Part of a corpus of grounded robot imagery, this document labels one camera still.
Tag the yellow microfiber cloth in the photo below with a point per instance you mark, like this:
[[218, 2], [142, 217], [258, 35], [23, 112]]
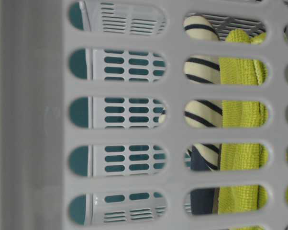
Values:
[[242, 114]]

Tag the white plastic shopping basket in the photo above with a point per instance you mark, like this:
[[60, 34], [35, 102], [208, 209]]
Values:
[[37, 136]]

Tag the cream navy striped cloth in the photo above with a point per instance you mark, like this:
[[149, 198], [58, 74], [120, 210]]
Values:
[[200, 113]]

